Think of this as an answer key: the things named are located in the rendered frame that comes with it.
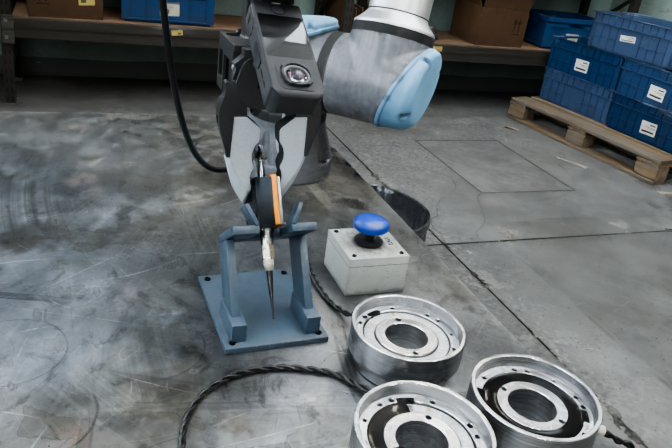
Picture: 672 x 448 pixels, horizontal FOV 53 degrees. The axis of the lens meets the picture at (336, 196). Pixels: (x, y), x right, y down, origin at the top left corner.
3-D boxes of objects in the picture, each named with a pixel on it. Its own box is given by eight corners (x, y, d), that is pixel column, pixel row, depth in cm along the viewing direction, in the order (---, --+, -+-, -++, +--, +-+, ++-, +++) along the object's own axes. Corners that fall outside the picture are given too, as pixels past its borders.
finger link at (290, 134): (288, 178, 71) (288, 95, 67) (306, 202, 66) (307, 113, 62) (260, 182, 70) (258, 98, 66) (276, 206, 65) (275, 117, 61)
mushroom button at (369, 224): (389, 265, 74) (396, 225, 72) (355, 268, 73) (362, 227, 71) (374, 248, 77) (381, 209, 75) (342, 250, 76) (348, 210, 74)
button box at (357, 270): (403, 291, 74) (411, 252, 72) (344, 296, 72) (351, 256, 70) (375, 255, 81) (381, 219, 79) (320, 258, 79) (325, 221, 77)
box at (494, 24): (532, 49, 458) (548, -16, 441) (466, 45, 439) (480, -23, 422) (497, 36, 495) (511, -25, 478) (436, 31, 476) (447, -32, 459)
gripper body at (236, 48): (286, 92, 69) (299, -30, 64) (314, 119, 62) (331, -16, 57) (212, 90, 66) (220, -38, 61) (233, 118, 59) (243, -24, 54)
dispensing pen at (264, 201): (264, 319, 60) (249, 139, 63) (252, 320, 64) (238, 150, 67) (287, 316, 61) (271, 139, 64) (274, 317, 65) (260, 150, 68)
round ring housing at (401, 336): (479, 371, 63) (489, 335, 61) (405, 416, 56) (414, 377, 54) (397, 317, 69) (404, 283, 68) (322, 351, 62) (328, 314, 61)
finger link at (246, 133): (234, 183, 69) (251, 97, 66) (249, 208, 64) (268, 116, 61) (205, 180, 68) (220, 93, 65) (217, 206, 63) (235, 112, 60)
